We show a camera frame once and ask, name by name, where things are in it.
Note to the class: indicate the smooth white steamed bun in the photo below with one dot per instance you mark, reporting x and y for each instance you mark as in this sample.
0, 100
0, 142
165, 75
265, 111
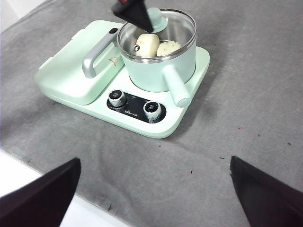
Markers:
148, 45

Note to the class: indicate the mint green griddle lid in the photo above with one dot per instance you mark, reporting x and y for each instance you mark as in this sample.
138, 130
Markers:
66, 80

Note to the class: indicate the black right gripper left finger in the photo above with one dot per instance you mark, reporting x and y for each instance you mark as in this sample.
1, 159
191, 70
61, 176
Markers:
40, 201

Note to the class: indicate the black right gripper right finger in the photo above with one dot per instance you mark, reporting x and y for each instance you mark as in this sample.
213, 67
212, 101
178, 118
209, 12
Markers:
267, 201

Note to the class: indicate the silver control knob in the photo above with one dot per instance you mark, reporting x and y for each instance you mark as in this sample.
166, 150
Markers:
117, 98
152, 110

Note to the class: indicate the glass pot lid green knob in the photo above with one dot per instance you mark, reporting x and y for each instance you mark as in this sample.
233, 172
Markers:
157, 19

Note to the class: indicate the twisted white bun green specks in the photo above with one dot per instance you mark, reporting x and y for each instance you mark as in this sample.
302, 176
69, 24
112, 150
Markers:
169, 48

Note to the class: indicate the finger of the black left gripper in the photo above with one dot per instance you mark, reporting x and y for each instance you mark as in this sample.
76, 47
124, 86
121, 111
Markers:
135, 14

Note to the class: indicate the mint green breakfast machine base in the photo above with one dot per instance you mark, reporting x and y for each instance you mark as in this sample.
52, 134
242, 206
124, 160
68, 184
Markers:
142, 123

